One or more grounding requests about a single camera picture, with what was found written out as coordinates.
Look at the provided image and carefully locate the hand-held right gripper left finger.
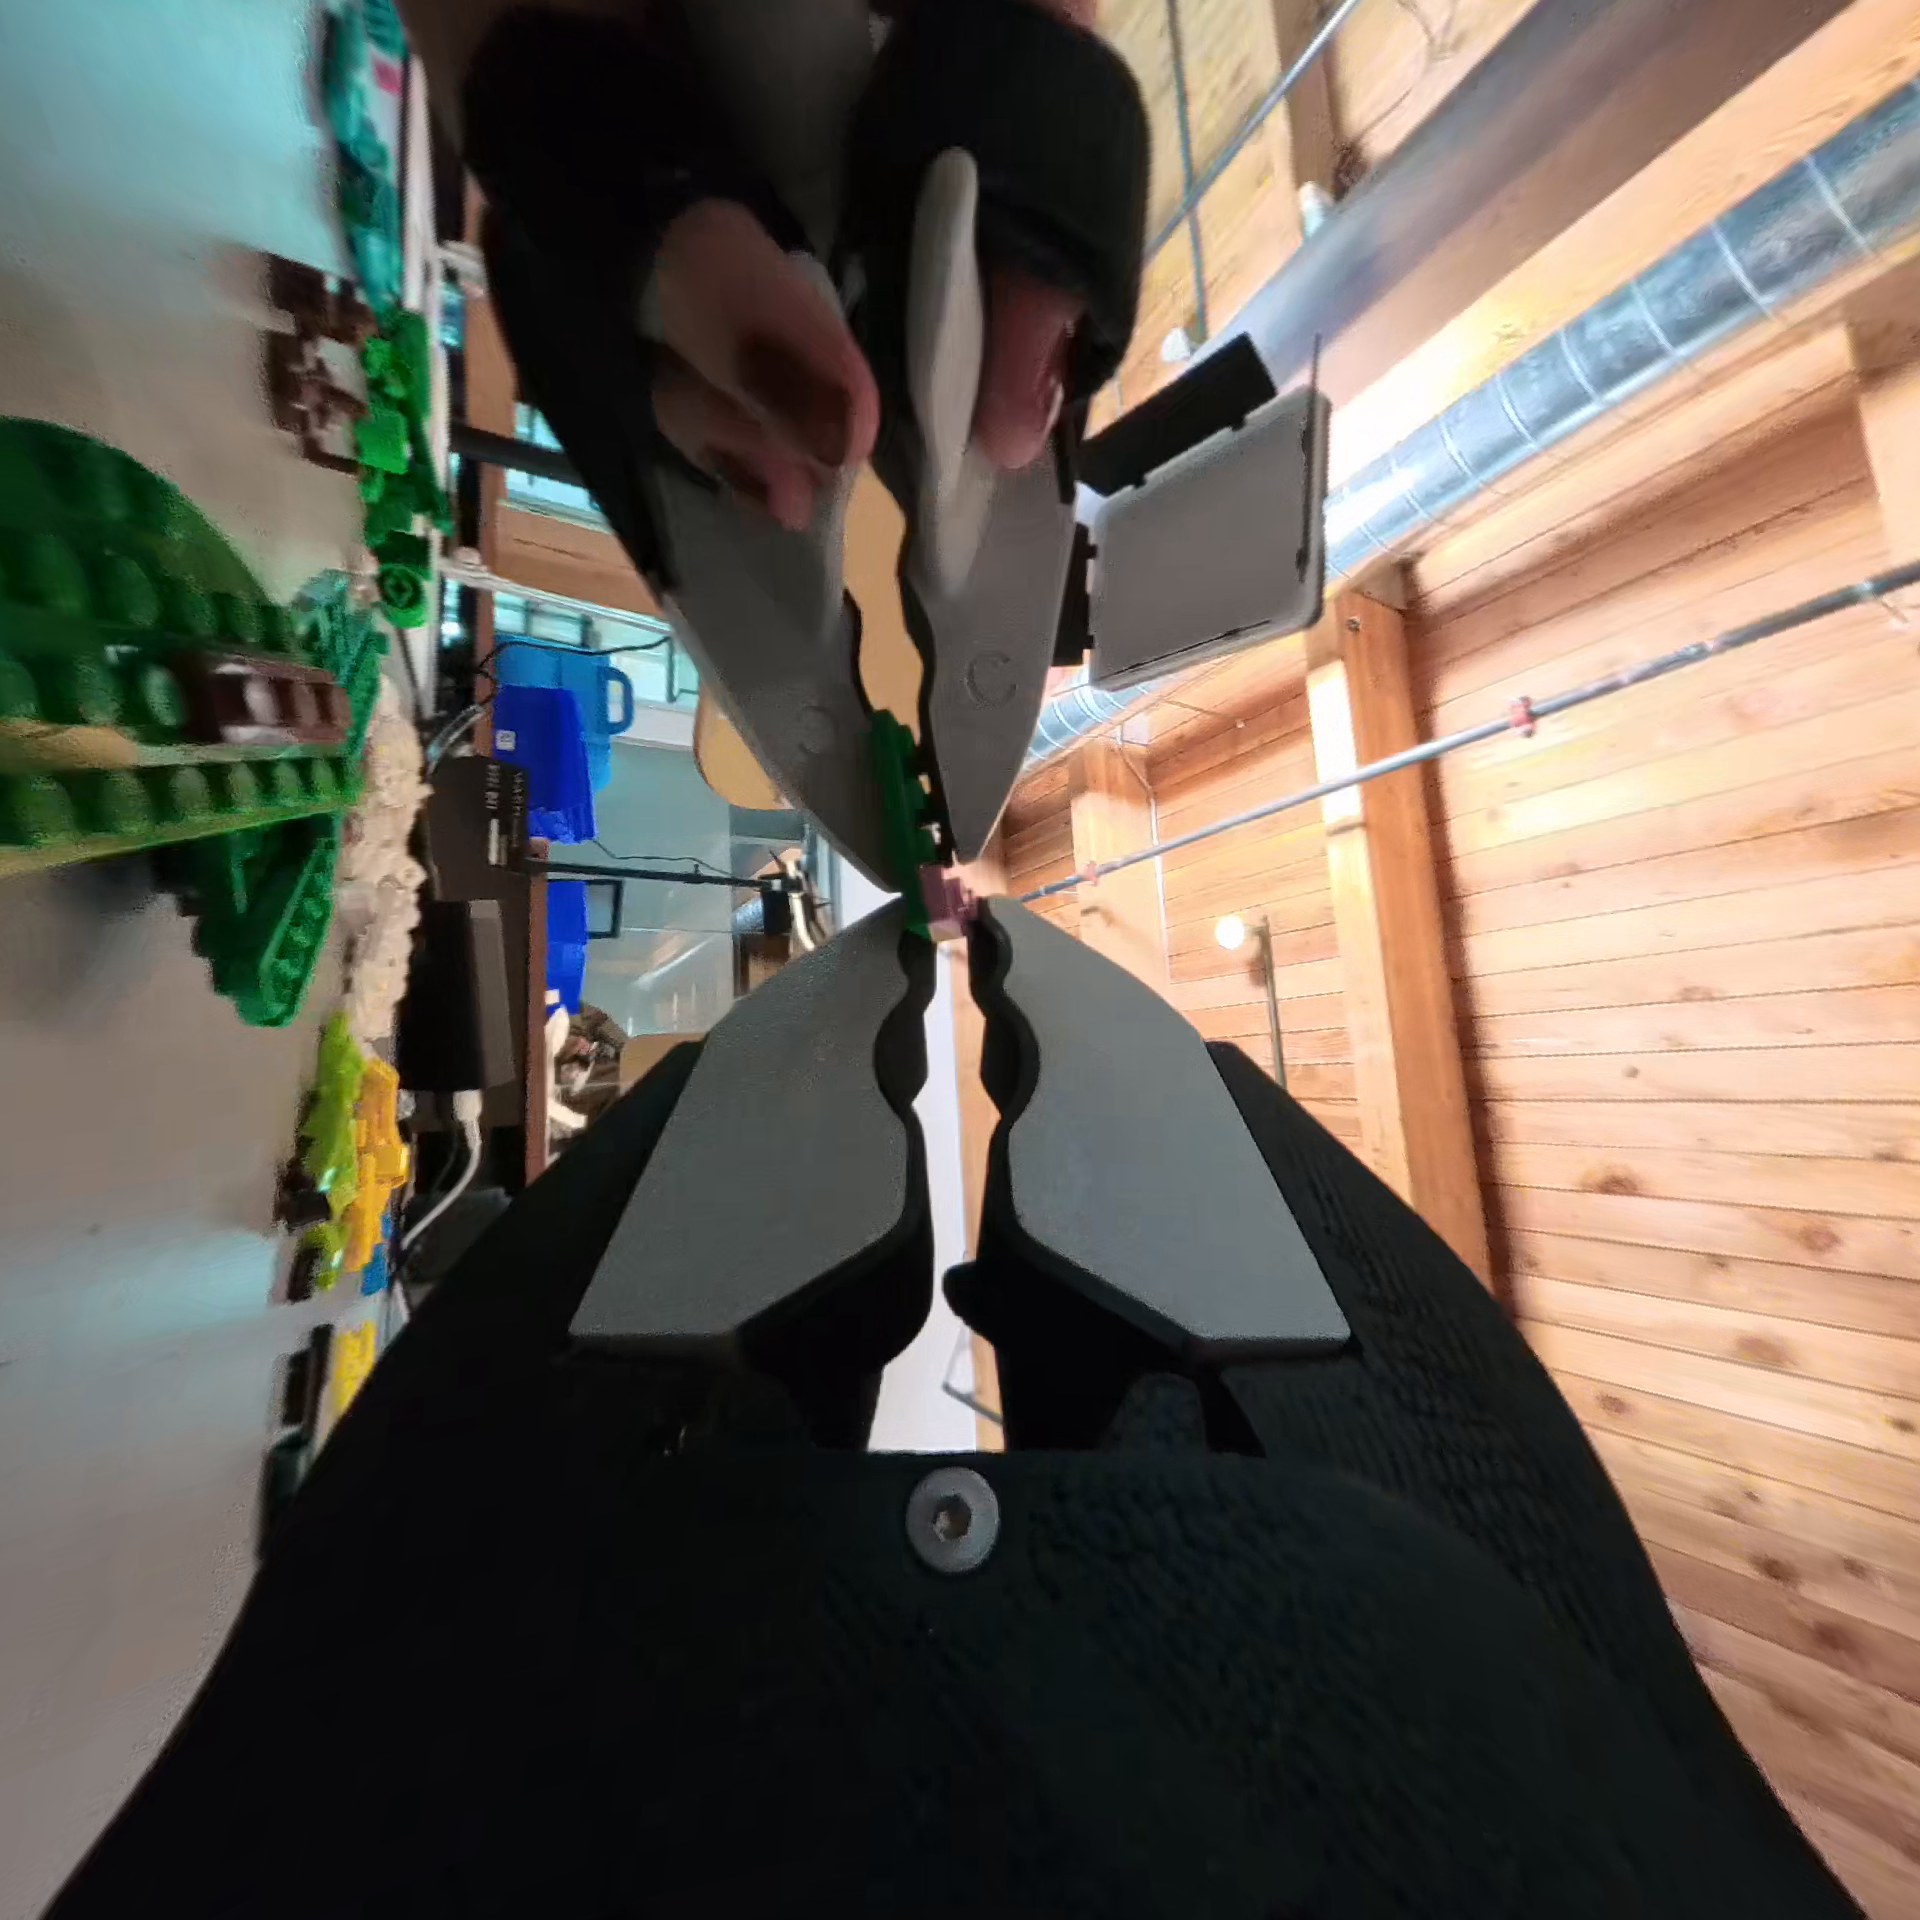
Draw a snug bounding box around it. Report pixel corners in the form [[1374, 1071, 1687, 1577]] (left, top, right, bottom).
[[566, 903, 938, 1453]]

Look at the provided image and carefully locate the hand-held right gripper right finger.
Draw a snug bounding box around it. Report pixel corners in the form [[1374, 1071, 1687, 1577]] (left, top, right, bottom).
[[938, 895, 1356, 1459]]

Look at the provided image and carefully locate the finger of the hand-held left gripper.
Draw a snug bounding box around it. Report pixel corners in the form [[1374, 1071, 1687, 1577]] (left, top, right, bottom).
[[896, 450, 1079, 865], [654, 450, 905, 888]]

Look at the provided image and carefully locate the person's left hand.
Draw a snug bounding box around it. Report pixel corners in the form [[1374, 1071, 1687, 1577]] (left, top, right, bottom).
[[644, 201, 1079, 530]]

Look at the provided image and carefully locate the blue plastic bin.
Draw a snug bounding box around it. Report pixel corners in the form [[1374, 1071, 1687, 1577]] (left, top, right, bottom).
[[492, 637, 633, 845]]

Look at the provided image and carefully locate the black device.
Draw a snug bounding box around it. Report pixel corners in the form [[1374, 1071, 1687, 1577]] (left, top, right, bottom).
[[396, 901, 521, 1097]]

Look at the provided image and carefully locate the black labelled box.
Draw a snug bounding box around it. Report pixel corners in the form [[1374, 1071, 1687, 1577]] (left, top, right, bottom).
[[424, 753, 543, 904]]

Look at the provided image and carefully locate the heap of yellow toy bricks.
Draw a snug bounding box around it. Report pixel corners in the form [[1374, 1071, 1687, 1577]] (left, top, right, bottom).
[[273, 1013, 415, 1448]]

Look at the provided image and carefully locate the heap of green toy bricks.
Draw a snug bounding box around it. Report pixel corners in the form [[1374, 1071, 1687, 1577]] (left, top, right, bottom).
[[356, 305, 455, 632]]

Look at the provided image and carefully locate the cream fluffy cloth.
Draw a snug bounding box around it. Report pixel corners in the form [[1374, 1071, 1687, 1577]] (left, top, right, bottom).
[[335, 702, 432, 1039]]

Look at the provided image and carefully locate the thin metal conduit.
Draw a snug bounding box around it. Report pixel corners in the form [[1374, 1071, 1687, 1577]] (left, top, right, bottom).
[[1020, 559, 1920, 904]]

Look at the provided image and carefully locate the brown toy brick piece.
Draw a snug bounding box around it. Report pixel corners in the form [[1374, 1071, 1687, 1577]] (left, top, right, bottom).
[[262, 251, 376, 471]]

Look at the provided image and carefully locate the teal printed box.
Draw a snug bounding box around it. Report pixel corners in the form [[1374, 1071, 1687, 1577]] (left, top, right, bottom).
[[319, 0, 415, 309]]

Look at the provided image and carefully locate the green toy brick model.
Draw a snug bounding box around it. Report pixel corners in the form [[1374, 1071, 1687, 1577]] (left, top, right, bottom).
[[0, 416, 389, 1030]]

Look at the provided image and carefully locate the wall lamp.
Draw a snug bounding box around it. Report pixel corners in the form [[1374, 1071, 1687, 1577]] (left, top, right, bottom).
[[1208, 910, 1288, 1086]]

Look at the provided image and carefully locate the white cable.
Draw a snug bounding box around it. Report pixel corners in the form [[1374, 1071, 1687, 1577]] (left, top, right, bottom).
[[396, 1098, 486, 1263]]

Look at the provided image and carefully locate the silver ventilation duct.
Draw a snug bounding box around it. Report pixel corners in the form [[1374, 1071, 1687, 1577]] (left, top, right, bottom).
[[1031, 81, 1920, 759]]

